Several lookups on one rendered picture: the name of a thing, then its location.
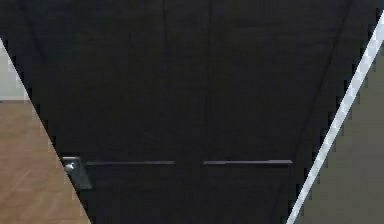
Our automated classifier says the black fridge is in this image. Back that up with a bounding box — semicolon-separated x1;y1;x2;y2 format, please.
0;0;384;224

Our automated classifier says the grey metal fridge hinge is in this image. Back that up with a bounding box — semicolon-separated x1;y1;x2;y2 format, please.
60;156;93;191

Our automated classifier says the black fridge handle bar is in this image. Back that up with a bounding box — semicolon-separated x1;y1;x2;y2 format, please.
202;159;294;167
84;160;176;167

